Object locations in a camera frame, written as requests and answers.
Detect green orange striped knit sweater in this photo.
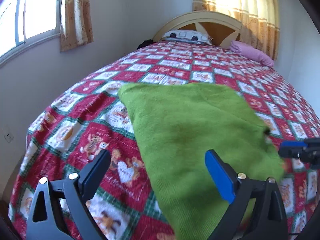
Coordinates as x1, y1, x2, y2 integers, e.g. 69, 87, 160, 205
118, 83, 284, 239

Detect red patchwork teddy bear quilt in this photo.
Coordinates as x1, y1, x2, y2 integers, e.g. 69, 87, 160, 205
8, 41, 319, 239

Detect pink pillow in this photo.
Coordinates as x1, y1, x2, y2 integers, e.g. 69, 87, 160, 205
229, 40, 274, 68

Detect cream and brown wooden headboard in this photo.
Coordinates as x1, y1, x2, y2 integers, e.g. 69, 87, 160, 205
152, 11, 242, 48

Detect yellow curtain behind headboard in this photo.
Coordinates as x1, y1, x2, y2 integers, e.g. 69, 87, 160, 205
193, 0, 280, 60

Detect white car print pillow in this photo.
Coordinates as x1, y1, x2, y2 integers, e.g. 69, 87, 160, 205
161, 30, 213, 46

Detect yellow curtain at side window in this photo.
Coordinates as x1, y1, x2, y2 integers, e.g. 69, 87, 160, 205
60, 0, 93, 52

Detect black item beside bed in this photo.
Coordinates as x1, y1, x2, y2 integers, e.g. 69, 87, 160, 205
137, 39, 154, 50

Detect sliding side window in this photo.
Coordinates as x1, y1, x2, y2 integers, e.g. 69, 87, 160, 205
1, 0, 62, 65

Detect white wall socket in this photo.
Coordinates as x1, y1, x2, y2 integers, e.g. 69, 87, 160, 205
4, 131, 14, 143

